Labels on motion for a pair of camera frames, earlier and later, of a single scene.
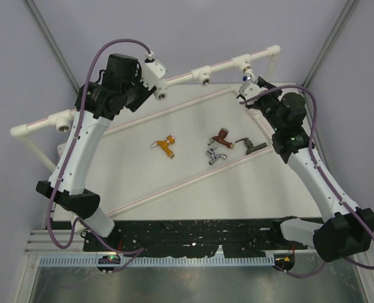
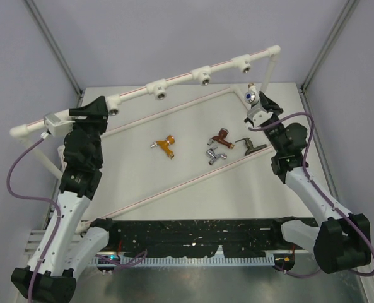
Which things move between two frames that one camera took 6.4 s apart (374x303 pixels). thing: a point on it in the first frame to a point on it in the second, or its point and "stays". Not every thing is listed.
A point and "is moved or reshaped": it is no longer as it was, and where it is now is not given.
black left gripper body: (137, 93) to (93, 128)
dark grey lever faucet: (250, 147) stays
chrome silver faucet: (210, 154) stays
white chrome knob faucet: (250, 76) is moved or reshaped
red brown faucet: (221, 137) stays
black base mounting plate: (241, 237) stays
